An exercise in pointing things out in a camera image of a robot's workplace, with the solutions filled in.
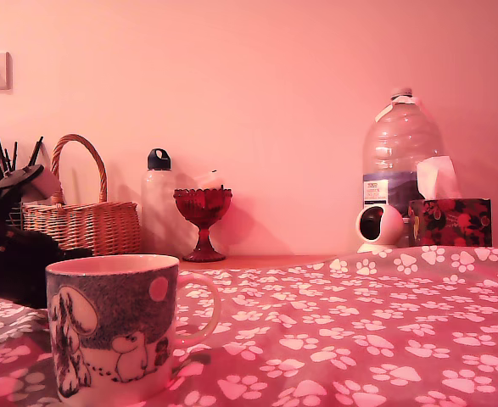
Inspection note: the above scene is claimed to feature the cartoon print ceramic mug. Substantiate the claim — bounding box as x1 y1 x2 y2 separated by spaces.
44 253 223 402

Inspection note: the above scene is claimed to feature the white bottle with black cap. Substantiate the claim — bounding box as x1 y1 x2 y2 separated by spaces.
140 148 187 258

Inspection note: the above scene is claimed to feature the red glass goblet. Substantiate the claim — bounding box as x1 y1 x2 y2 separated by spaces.
172 187 234 263

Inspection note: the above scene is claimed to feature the white candle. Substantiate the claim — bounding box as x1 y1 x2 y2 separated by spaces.
199 169 221 191

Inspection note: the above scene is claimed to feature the paw print cloth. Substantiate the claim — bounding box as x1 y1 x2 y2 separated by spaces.
0 244 498 407

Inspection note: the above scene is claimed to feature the large clear water bottle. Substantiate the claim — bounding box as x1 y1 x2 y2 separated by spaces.
361 87 445 221

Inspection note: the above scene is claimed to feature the white tissue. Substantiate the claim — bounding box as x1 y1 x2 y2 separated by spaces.
416 155 462 200

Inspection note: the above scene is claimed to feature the floral tissue box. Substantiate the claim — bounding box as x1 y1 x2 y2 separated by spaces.
407 198 494 248

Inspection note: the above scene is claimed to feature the wicker basket with handle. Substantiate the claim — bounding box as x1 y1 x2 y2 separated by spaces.
21 133 143 258

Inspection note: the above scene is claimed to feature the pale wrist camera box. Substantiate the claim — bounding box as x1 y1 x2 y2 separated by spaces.
0 164 62 205

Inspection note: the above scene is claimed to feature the small white round camera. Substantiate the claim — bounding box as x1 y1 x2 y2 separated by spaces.
355 204 406 254

